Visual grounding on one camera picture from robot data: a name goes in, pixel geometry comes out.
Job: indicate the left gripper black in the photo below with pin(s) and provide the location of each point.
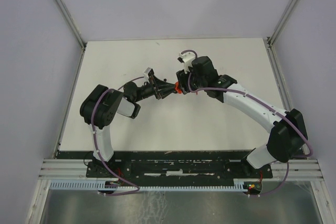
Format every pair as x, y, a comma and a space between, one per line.
161, 84

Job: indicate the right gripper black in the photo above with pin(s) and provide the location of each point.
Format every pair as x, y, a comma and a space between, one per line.
182, 78

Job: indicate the orange charging case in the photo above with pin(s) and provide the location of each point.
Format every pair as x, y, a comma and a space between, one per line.
177, 88

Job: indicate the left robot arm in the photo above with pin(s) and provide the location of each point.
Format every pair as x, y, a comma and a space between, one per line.
102, 104

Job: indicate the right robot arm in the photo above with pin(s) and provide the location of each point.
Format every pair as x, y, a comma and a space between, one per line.
287, 131

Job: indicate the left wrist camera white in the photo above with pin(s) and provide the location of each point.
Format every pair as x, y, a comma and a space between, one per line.
148, 73

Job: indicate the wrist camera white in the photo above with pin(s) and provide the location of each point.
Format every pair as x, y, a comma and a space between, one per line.
186, 57
148, 73

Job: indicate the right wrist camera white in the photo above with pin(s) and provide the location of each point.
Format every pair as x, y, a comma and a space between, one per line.
186, 57

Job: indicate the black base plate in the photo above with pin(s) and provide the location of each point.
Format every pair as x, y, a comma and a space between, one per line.
178, 168

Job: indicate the aluminium front rail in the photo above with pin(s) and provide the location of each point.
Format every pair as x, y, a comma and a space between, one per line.
300, 170

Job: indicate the left aluminium frame post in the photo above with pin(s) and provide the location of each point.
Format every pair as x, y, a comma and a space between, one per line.
61, 5

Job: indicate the aluminium frame post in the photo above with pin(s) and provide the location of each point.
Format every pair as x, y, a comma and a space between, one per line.
290, 7
61, 5

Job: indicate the right aluminium frame post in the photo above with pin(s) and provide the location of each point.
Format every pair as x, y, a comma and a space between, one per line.
290, 7

